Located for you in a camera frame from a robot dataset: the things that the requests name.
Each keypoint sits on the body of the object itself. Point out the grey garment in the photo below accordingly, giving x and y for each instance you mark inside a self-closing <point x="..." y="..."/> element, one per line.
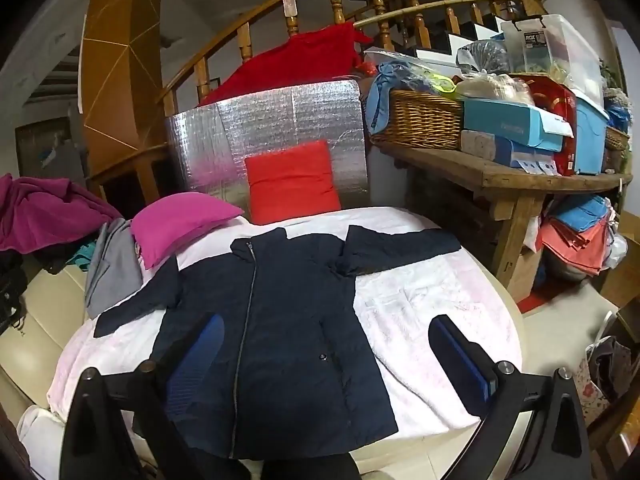
<point x="112" y="270"/>

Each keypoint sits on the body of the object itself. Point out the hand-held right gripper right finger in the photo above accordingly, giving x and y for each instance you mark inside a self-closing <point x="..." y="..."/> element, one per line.
<point x="457" y="357"/>

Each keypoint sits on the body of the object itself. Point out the light blue cardboard box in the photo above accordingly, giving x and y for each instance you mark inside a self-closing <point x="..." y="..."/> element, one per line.
<point x="500" y="120"/>

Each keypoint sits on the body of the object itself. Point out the blue plastic bin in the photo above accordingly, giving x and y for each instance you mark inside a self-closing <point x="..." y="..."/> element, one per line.
<point x="590" y="135"/>

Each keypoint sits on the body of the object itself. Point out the small wicker basket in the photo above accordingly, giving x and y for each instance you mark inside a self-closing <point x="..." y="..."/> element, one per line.
<point x="616" y="137"/>

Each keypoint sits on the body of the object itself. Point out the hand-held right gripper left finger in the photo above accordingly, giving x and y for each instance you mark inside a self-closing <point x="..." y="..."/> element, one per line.
<point x="202" y="347"/>

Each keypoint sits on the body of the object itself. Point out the silver foil insulation panel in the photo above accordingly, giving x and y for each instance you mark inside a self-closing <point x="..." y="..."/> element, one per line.
<point x="280" y="115"/>

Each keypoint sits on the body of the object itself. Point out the navy zip jacket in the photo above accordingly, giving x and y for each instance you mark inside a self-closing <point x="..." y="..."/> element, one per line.
<point x="285" y="310"/>

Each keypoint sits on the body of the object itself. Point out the folded blue cloth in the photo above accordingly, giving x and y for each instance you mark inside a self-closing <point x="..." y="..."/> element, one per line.
<point x="582" y="215"/>

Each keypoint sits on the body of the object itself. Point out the clear plastic storage bin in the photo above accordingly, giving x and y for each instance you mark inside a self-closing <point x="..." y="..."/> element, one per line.
<point x="575" y="55"/>

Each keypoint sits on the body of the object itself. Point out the wooden stair railing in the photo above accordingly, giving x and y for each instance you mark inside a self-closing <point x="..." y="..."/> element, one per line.
<point x="245" y="37"/>

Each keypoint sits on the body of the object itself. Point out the purple cloth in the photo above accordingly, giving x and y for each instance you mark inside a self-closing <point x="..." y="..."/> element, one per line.
<point x="40" y="210"/>

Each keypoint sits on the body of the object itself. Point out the orange-brown wooden column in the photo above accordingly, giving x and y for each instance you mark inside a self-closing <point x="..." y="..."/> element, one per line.
<point x="120" y="85"/>

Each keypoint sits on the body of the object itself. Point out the magenta pillow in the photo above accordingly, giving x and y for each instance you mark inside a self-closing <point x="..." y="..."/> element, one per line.
<point x="175" y="225"/>

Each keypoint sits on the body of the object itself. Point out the red cloth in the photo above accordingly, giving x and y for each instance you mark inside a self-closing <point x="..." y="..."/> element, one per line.
<point x="290" y="60"/>

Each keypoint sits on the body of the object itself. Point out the framed wall picture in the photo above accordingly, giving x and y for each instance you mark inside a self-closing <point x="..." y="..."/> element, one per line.
<point x="45" y="150"/>

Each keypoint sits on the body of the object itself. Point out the pale pink blanket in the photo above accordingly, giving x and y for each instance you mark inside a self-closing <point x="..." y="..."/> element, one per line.
<point x="425" y="285"/>

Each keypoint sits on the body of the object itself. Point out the floral paper bag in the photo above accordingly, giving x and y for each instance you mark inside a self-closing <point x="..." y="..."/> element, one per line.
<point x="595" y="385"/>

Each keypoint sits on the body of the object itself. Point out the yellow-green goggles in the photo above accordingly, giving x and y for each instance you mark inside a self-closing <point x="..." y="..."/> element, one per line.
<point x="440" y="82"/>

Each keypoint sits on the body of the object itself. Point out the clear plastic bag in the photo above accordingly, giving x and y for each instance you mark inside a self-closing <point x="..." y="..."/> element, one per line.
<point x="495" y="87"/>

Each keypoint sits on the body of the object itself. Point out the dark cloth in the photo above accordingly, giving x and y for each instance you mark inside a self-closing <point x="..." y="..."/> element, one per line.
<point x="300" y="467"/>

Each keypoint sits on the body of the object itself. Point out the cream leather sofa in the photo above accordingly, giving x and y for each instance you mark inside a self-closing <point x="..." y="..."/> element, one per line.
<point x="35" y="330"/>

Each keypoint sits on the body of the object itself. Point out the red pillow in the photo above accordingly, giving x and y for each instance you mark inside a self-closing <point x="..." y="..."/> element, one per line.
<point x="290" y="180"/>

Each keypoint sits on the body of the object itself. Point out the black garment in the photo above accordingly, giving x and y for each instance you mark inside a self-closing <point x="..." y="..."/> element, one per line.
<point x="10" y="285"/>

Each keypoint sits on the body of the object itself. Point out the teal cloth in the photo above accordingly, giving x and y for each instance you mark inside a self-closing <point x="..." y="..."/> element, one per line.
<point x="82" y="255"/>

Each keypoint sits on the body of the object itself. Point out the red gift box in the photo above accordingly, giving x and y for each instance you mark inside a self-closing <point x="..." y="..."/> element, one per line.
<point x="567" y="152"/>

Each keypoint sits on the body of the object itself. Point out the large wicker basket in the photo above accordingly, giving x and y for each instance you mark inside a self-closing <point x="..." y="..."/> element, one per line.
<point x="420" y="120"/>

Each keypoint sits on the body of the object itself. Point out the folded orange cloth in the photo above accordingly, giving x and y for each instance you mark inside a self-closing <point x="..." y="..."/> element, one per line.
<point x="575" y="250"/>

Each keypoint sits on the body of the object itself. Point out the grey plastic bag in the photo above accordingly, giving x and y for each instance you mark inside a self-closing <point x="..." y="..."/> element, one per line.
<point x="482" y="57"/>

